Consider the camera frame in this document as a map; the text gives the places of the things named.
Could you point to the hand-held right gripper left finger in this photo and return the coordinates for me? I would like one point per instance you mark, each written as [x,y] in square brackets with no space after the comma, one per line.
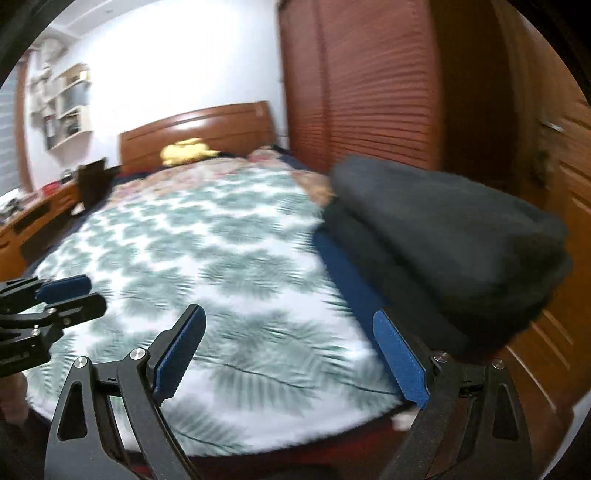
[180,360]

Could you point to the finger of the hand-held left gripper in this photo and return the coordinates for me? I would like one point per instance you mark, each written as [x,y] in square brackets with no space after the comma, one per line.
[78,308]
[64,287]

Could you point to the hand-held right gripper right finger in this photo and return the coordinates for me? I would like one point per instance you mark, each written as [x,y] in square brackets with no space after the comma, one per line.
[401,364]

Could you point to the black jacket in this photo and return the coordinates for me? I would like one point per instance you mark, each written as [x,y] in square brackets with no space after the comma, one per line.
[438,249]

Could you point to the person's left hand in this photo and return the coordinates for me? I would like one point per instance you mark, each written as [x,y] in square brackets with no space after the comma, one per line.
[11,397]

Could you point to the wooden desk cabinet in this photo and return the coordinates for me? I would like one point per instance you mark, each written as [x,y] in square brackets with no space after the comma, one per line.
[14,249]

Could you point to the red basket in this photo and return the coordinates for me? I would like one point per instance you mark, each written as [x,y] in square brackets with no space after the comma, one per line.
[49,188]

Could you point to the dark chair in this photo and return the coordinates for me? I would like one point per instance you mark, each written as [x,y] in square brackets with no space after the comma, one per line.
[94,182]

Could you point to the grey window blind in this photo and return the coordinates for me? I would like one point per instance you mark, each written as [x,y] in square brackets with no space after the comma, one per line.
[9,138]

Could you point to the yellow plush toy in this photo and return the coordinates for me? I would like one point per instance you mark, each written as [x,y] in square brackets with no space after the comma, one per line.
[184,151]

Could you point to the wooden bed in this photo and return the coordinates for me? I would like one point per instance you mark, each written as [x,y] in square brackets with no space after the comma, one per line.
[207,122]

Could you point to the wooden door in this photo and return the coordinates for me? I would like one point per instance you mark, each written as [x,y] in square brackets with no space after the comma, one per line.
[568,184]

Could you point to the wooden slatted wardrobe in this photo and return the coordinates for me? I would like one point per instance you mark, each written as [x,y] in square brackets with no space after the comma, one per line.
[369,92]

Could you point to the white wall shelf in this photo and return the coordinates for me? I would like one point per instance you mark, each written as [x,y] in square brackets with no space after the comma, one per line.
[74,115]

